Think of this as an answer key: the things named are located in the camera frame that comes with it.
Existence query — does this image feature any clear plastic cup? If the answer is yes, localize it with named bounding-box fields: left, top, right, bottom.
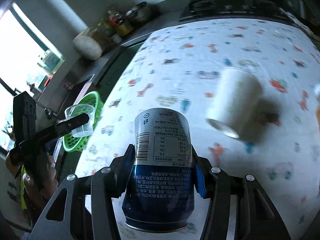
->
left=65, top=103, right=95, bottom=138

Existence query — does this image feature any blue drink can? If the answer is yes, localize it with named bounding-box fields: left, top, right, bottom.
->
left=122, top=108, right=194, bottom=233

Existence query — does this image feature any person's left hand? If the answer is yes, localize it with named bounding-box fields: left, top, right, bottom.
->
left=23, top=155, right=58, bottom=208

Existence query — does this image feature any green perforated plastic basket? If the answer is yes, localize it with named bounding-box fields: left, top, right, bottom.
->
left=62, top=91, right=103, bottom=152

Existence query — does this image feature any white detergent jug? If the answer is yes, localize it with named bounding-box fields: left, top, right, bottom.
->
left=40, top=49, right=60, bottom=73

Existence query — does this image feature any white paper cup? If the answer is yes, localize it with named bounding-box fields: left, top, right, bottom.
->
left=206, top=67, right=263, bottom=139

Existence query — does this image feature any round wooden chopping block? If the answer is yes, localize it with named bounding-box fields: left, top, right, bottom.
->
left=73, top=28, right=108, bottom=60

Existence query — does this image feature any dark sauce bottle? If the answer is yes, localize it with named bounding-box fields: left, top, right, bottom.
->
left=107, top=10, right=133, bottom=37

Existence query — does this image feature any white printed tablecloth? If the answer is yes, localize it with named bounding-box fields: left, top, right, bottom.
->
left=76, top=18, right=319, bottom=239

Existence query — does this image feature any steel pot with lid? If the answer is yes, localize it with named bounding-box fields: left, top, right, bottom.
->
left=125, top=2, right=151, bottom=23

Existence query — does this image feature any black gas stove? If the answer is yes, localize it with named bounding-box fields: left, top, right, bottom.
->
left=179, top=0, right=297, bottom=21

